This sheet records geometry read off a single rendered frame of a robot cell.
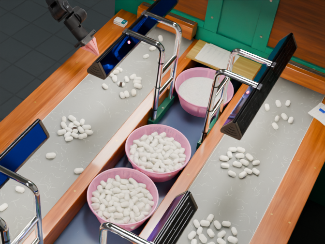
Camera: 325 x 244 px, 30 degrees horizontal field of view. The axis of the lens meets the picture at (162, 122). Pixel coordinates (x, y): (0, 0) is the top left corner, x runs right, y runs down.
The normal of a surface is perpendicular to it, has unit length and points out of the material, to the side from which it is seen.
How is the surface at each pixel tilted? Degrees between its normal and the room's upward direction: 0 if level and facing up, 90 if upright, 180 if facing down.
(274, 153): 0
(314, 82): 90
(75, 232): 0
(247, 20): 90
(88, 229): 0
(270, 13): 90
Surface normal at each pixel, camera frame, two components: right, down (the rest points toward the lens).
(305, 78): -0.47, 0.60
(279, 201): 0.11, -0.70
